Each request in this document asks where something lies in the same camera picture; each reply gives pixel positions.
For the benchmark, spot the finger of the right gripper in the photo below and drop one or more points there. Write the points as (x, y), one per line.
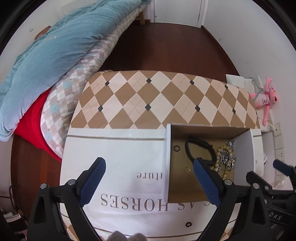
(277, 196)
(287, 170)

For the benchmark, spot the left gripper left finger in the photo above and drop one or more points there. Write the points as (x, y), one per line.
(46, 220)

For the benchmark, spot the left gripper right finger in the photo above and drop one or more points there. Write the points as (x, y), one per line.
(252, 221)

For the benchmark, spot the small gold earring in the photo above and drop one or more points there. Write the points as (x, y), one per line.
(187, 170)

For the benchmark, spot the black smart watch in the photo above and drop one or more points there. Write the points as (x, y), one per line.
(201, 147)

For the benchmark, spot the pink panther plush toy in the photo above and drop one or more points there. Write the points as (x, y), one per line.
(265, 97)

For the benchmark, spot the red blanket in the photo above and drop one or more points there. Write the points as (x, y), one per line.
(29, 126)

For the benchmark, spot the checkered brown tablecloth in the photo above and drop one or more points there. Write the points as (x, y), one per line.
(153, 99)

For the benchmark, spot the blue quilt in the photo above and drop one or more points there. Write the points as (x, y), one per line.
(53, 54)

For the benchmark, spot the white door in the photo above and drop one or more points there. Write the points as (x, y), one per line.
(181, 12)

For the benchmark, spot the wooden bed frame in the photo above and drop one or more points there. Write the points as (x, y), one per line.
(141, 18)

